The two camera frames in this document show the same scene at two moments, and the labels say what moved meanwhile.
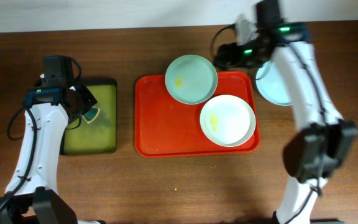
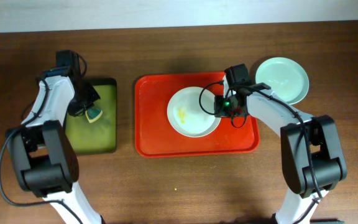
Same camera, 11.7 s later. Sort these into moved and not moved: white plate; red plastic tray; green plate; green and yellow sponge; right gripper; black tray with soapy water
Moved: right gripper; white plate; green plate
Not moved: red plastic tray; black tray with soapy water; green and yellow sponge
